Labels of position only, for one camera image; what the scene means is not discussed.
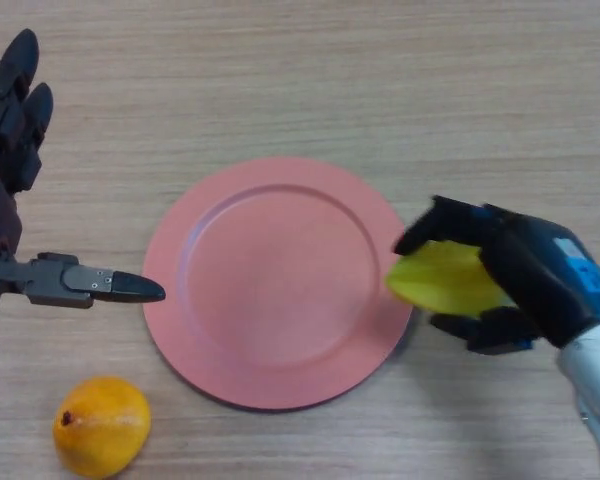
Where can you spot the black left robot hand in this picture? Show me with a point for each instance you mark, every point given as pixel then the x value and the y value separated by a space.
pixel 50 282

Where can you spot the yellow starfruit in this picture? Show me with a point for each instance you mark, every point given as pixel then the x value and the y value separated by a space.
pixel 445 282

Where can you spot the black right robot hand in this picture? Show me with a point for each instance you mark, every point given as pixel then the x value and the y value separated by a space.
pixel 540 280

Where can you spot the orange pear-shaped fruit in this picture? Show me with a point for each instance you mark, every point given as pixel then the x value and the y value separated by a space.
pixel 100 430

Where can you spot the pink round plate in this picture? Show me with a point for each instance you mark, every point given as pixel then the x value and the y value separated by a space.
pixel 280 290

